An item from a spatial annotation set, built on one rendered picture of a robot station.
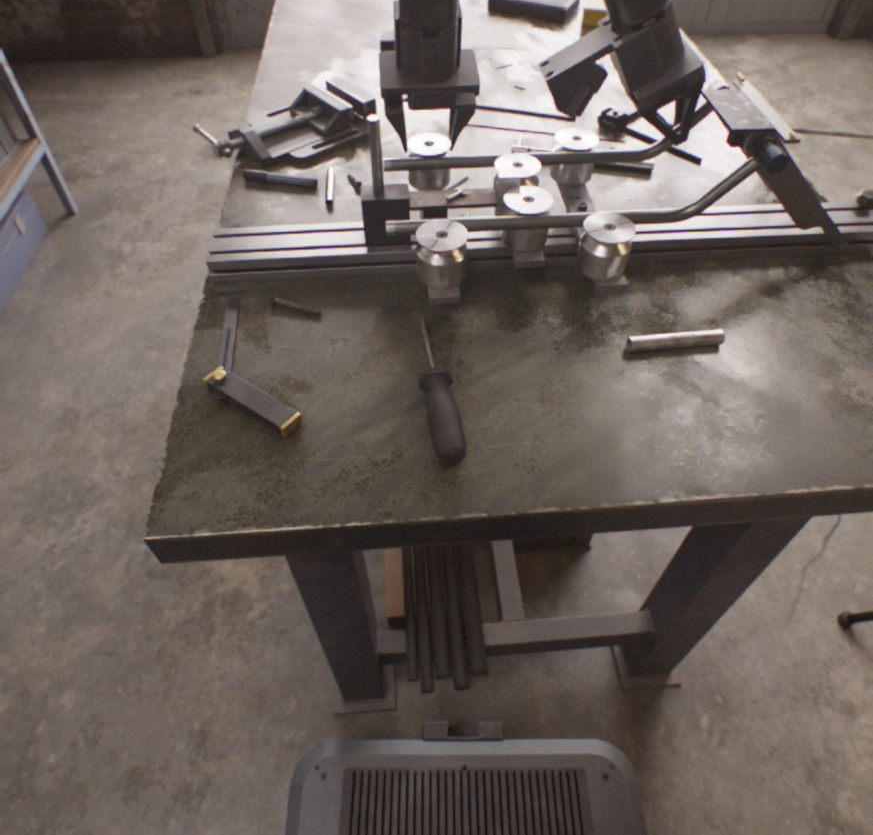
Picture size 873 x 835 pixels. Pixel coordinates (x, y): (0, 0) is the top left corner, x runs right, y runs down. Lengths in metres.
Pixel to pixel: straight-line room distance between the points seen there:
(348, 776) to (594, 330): 0.75
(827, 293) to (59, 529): 1.59
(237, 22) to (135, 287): 1.95
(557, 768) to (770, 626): 0.67
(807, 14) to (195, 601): 4.11
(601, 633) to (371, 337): 0.76
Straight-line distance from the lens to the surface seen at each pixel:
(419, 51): 0.69
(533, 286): 0.71
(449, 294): 0.62
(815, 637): 1.62
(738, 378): 0.67
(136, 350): 2.06
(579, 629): 1.22
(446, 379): 0.57
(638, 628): 1.24
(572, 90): 0.71
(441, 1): 0.67
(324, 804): 1.09
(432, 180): 0.76
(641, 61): 0.71
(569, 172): 0.79
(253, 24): 3.86
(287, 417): 0.57
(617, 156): 0.78
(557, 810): 1.09
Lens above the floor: 1.33
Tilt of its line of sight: 50 degrees down
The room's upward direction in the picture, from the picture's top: straight up
